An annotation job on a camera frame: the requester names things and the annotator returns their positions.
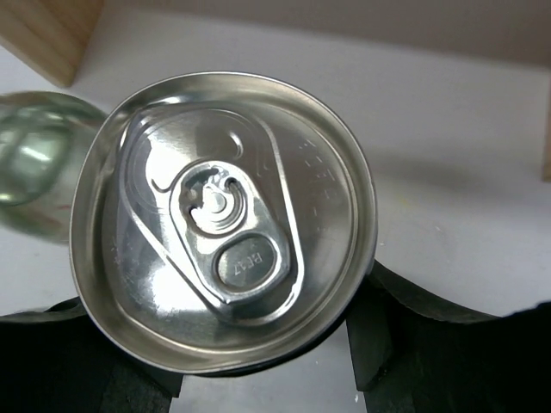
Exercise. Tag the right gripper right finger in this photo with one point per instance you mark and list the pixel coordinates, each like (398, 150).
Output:
(413, 351)

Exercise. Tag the wooden two-tier shelf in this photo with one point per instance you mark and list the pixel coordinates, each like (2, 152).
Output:
(50, 37)

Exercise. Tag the clear glass bottle green cap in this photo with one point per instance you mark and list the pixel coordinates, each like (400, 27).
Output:
(45, 137)

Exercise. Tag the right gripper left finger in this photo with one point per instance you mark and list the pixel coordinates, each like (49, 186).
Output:
(57, 360)

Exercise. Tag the black can yellow label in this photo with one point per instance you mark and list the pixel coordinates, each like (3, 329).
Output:
(222, 223)

